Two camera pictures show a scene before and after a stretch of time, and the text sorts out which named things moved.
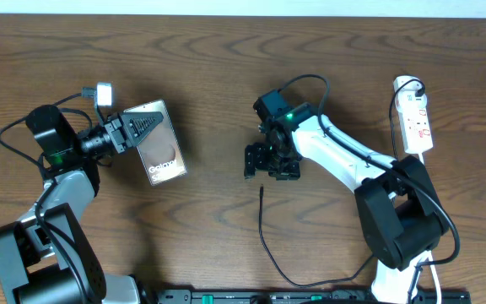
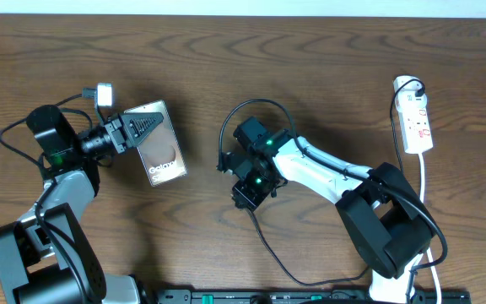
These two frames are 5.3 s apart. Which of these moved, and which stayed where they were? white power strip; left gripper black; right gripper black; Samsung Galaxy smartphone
Moved: right gripper black
Stayed: Samsung Galaxy smartphone; white power strip; left gripper black
